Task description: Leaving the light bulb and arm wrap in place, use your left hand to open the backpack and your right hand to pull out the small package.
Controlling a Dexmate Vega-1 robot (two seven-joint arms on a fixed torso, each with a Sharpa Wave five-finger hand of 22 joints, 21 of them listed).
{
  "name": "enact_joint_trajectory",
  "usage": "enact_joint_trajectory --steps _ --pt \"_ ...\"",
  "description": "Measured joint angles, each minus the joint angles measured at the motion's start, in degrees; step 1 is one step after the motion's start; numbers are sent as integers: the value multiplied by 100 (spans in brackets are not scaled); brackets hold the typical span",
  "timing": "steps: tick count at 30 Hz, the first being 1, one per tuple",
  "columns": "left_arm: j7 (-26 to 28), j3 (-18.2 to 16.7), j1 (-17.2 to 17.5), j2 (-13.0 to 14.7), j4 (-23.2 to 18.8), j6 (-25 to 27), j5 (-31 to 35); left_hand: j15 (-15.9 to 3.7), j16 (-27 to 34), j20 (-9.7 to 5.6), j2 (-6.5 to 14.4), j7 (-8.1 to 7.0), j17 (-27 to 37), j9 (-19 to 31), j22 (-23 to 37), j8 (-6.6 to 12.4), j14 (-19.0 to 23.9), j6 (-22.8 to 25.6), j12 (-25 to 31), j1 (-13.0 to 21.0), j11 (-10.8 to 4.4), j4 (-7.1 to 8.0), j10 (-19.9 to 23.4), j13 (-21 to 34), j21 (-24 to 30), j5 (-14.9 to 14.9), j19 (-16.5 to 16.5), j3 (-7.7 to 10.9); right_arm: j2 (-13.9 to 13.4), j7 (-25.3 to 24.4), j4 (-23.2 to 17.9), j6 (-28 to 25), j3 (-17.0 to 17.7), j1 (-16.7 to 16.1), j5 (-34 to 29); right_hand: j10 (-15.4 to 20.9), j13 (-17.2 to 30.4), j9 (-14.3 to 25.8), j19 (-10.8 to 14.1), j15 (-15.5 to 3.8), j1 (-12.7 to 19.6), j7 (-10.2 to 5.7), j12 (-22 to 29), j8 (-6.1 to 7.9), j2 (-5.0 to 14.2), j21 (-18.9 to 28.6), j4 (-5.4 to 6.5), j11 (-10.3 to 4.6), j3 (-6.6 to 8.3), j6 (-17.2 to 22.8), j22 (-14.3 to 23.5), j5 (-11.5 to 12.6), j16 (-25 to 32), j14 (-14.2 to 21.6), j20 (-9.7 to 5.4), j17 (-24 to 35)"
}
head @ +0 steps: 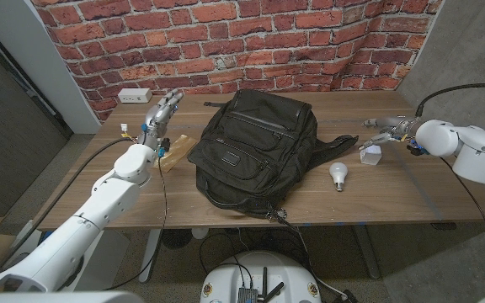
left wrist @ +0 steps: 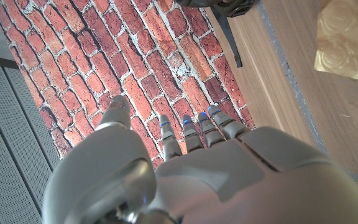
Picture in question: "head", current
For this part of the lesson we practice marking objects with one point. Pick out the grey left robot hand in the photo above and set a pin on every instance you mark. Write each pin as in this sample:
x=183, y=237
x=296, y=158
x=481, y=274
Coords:
x=160, y=118

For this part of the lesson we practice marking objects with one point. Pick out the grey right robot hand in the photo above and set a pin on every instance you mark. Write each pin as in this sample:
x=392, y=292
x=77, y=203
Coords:
x=390, y=126

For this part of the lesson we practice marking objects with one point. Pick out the small silver package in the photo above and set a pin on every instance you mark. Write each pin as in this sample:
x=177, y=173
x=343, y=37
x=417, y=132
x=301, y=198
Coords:
x=371, y=155

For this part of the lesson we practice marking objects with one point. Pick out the black backpack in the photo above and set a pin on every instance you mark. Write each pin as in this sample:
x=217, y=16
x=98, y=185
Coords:
x=259, y=151

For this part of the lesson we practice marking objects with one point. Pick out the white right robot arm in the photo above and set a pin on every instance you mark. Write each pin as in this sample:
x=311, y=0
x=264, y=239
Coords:
x=465, y=147

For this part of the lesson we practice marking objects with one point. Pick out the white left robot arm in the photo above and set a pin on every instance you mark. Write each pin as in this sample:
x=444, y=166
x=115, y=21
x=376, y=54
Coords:
x=82, y=223

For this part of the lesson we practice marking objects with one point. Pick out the white light bulb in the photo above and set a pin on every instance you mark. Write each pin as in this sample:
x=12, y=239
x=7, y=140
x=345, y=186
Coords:
x=338, y=171

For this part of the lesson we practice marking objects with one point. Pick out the white power strip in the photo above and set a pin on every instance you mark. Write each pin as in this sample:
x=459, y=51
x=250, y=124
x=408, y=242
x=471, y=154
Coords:
x=134, y=95

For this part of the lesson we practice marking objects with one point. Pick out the black round floor object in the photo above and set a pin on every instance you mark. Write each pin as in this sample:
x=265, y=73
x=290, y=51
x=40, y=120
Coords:
x=176, y=239

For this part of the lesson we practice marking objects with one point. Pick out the grey table leg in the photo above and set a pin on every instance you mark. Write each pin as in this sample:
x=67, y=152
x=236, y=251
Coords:
x=368, y=252

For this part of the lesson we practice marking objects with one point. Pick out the red brick print backdrop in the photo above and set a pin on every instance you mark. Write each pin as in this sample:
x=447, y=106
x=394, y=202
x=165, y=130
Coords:
x=268, y=42

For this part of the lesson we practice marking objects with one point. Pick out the white table leg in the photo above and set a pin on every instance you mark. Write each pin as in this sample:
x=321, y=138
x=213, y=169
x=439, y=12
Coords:
x=150, y=256

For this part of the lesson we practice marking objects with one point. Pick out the dark grey door panel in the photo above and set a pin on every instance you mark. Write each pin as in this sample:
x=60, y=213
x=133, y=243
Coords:
x=6, y=105

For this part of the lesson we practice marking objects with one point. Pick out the white robot torso base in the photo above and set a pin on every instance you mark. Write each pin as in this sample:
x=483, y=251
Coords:
x=259, y=269

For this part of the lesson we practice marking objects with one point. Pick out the black straight antenna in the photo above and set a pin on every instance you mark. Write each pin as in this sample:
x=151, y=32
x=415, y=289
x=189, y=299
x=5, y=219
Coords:
x=264, y=282

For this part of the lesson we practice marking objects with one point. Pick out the small grey computer box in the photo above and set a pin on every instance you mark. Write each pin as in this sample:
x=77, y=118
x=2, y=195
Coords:
x=246, y=295

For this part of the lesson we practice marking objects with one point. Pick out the black tilted antenna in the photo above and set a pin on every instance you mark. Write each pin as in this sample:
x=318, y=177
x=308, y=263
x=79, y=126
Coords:
x=275, y=291

